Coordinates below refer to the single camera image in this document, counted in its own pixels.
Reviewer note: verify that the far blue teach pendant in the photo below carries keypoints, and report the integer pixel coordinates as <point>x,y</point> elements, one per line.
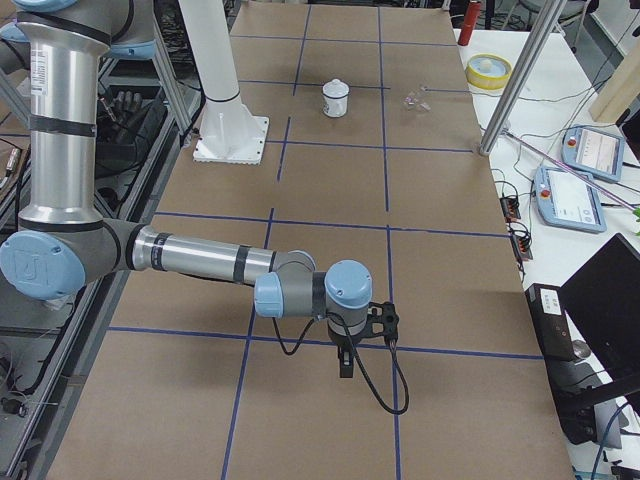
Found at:
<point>594,151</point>

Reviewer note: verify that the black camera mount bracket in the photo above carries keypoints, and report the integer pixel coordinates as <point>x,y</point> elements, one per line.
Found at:
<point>381,322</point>

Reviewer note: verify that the white enamel mug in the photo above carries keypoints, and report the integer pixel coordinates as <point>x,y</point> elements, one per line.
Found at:
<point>335,98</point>

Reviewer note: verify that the aluminium frame post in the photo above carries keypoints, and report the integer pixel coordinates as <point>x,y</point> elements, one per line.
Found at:
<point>533,46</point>

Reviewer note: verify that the yellow white tape roll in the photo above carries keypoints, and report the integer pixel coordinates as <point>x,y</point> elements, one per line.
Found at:
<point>488,71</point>

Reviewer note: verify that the far orange black connector box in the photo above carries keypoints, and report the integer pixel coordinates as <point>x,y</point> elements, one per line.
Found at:
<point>510,208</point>

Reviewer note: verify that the near blue teach pendant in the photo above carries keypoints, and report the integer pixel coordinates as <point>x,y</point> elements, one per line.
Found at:
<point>564,201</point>

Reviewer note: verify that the black monitor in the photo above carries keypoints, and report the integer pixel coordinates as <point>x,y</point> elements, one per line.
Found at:
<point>602,300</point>

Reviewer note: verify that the orange black connector box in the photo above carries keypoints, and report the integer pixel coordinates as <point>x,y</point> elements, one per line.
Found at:
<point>510,208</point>
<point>521,244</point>

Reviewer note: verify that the wooden board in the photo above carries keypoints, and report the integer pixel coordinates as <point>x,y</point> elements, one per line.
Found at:
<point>620,90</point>

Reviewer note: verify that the red cylinder bottle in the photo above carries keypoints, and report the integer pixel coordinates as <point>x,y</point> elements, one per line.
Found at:
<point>469,22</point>

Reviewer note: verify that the clear glass funnel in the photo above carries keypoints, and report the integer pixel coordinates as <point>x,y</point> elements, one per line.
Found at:
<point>417,99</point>

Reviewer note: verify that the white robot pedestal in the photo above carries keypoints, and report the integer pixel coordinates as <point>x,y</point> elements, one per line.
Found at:
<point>228,132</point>

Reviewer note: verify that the near orange black connector box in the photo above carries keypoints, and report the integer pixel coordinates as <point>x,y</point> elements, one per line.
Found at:
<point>521,244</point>

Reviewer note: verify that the blue teach pendant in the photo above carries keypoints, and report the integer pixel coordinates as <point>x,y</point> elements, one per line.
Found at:
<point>594,151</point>
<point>564,201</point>

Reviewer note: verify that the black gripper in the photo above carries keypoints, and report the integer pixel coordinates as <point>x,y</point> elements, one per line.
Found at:
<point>344,345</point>

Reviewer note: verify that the pink thin rod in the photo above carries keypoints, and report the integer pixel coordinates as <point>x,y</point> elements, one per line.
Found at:
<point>579,175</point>

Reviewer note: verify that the black computer box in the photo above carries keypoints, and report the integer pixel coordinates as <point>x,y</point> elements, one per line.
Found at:
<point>584,404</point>

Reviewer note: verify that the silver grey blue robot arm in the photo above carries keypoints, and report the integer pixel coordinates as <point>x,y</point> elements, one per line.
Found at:
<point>63,243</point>

